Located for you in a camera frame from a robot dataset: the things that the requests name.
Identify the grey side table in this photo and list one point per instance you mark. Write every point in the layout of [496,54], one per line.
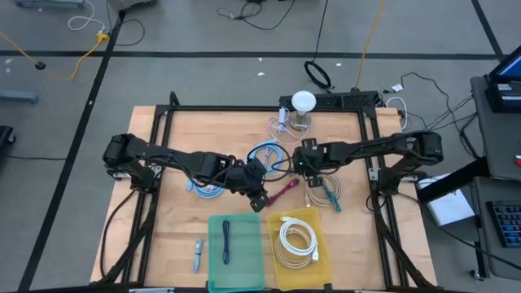
[500,138]

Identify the black chair base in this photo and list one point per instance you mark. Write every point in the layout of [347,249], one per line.
[5,138]

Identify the small white adapter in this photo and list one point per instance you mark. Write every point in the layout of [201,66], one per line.
[397,87]

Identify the small red object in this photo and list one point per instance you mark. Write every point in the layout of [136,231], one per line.
[518,161]

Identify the silver aluminium bar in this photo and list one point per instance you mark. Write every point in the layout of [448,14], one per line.
[150,290]

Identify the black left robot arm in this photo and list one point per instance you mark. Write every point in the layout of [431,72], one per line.
[191,160]

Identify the green translucent plastic bin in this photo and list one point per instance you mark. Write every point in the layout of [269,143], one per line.
[244,252]

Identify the grey floor bar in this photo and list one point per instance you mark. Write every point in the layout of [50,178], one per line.
[18,97]

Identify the black keyboard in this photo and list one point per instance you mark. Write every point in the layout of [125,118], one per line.
[506,224]

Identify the black round floor puck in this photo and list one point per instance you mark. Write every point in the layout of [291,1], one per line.
[40,65]

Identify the black power strip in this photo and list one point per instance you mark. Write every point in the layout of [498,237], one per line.
[346,99]

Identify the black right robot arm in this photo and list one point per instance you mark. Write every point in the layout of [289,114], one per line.
[386,144]

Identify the black device box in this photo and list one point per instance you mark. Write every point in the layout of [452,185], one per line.
[500,101]

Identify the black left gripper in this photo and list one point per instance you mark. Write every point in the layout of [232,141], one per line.
[244,179]

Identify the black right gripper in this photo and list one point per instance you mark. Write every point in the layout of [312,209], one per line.
[311,160]

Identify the white box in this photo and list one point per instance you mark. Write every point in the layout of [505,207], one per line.
[449,207]

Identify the white dome lamp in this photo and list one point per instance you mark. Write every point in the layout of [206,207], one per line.
[303,101]

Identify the laptop screen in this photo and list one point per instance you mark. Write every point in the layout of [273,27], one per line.
[510,67]

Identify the yellow translucent plastic bin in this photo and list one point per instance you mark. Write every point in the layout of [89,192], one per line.
[301,281]

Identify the silver arm base bracket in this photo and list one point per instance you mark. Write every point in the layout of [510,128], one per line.
[373,174]
[118,175]

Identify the black caster wheel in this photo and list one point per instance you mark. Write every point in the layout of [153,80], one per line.
[476,274]

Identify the grey metal object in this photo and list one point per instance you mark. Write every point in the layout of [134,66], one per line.
[49,3]

